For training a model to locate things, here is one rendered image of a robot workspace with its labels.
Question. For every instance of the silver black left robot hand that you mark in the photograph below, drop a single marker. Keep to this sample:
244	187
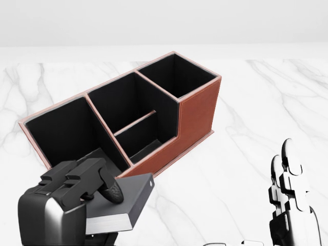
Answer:
51	212

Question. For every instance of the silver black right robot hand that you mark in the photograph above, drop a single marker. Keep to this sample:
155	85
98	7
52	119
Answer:
292	220

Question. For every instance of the dark grey book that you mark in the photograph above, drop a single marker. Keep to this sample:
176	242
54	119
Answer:
139	194

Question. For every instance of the red-brown desk caddy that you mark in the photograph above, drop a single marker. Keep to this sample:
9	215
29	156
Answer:
196	115

